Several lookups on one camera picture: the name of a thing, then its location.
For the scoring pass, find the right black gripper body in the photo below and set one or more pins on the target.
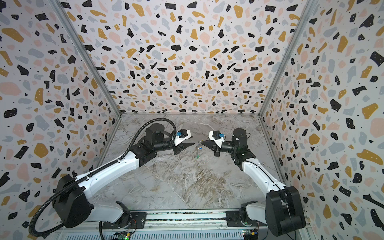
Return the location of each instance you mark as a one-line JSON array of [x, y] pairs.
[[217, 147]]

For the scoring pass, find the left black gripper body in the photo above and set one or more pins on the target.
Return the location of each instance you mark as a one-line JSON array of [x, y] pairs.
[[168, 146]]

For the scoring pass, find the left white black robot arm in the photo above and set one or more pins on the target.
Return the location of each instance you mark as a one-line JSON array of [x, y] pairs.
[[75, 206]]

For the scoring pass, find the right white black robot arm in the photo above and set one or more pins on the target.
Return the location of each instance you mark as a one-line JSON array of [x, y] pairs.
[[282, 211]]

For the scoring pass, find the left green circuit board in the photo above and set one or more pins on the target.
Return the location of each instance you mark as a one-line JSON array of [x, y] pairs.
[[125, 235]]

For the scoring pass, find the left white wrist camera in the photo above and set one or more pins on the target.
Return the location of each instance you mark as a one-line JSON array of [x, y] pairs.
[[177, 139]]

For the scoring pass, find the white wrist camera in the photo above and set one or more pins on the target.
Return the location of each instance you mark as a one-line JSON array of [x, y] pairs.
[[217, 137], [177, 139]]

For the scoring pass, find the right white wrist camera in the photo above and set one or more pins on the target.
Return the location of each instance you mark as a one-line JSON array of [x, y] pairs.
[[217, 137]]

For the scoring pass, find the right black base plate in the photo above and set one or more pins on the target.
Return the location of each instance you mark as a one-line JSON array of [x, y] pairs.
[[233, 219]]

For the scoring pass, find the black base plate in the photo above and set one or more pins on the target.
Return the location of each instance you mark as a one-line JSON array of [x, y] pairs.
[[233, 219], [134, 220]]

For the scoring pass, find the aluminium mounting rail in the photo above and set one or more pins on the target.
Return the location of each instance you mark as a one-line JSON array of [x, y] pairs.
[[179, 220]]

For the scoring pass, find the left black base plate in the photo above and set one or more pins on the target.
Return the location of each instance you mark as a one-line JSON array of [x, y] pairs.
[[134, 220]]

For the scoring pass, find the right circuit board with wires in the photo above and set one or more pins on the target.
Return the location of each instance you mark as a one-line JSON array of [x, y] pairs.
[[251, 234]]

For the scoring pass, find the white slotted cable duct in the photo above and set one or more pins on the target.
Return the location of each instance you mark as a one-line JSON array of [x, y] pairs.
[[163, 235]]

